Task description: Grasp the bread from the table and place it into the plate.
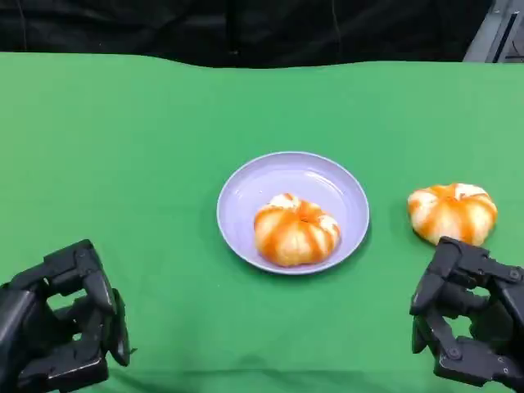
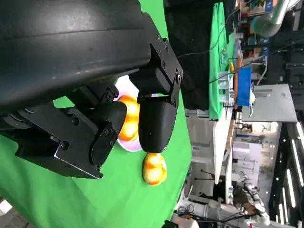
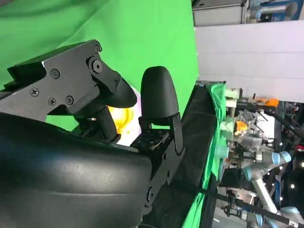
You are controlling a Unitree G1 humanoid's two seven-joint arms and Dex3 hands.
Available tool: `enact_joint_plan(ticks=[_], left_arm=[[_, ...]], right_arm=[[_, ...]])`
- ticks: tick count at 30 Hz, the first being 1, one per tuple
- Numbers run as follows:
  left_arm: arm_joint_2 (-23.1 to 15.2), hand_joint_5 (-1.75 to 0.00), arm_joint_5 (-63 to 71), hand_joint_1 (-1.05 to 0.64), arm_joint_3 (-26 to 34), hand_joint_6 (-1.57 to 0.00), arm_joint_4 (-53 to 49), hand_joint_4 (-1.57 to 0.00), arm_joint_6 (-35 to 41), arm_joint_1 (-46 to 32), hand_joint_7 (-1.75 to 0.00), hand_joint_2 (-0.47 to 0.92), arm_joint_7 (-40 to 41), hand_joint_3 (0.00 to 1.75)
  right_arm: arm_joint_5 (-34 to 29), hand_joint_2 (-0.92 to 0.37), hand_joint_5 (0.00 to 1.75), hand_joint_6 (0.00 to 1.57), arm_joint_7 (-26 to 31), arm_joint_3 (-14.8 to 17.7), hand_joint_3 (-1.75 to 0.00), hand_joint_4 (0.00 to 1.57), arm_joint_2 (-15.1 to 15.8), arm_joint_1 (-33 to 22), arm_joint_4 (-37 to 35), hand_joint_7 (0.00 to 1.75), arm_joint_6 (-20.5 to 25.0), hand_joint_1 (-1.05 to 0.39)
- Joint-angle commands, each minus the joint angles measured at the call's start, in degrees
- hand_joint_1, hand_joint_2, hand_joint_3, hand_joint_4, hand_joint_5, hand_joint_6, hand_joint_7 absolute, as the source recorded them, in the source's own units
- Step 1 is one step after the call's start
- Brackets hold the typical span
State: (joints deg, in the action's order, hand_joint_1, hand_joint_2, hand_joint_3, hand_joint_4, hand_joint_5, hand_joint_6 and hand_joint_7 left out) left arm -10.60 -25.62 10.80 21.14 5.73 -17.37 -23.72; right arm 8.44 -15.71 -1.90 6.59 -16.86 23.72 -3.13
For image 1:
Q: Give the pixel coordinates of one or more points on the black backdrop curtain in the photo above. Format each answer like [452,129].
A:
[245,24]

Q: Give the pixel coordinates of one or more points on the orange and white bread roll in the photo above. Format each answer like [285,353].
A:
[450,213]
[296,233]

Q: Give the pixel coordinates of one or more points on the grey metal frame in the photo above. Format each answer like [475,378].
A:
[507,32]

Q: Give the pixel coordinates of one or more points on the lilac plate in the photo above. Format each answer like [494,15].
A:
[245,204]

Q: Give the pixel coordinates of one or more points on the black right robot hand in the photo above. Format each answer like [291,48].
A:
[503,319]

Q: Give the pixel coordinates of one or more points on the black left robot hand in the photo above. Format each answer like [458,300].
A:
[24,327]

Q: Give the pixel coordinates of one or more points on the green table cloth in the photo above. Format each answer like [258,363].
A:
[123,143]

